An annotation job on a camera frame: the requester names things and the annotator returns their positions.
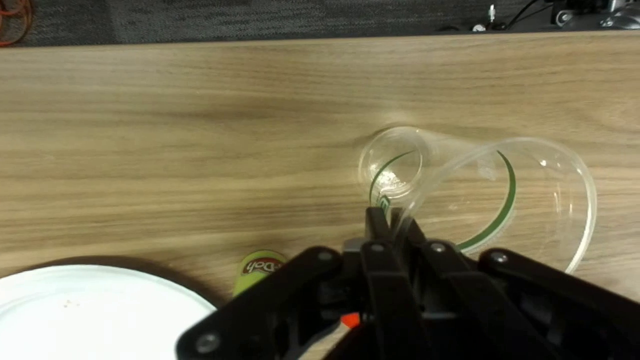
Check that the grey office chair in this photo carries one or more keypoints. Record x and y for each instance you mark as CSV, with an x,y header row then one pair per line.
x,y
566,16

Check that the clear plastic cup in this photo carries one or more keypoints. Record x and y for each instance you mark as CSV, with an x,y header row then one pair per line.
x,y
533,193

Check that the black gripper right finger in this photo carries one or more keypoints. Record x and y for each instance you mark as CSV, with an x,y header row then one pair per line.
x,y
533,307

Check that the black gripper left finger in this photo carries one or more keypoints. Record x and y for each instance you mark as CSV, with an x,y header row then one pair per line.
x,y
293,300

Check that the white paper plate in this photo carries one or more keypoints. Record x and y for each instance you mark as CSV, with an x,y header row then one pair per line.
x,y
92,313

